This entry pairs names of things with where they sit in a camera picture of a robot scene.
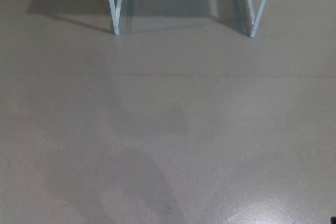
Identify white desk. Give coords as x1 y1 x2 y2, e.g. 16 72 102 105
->
103 0 275 38

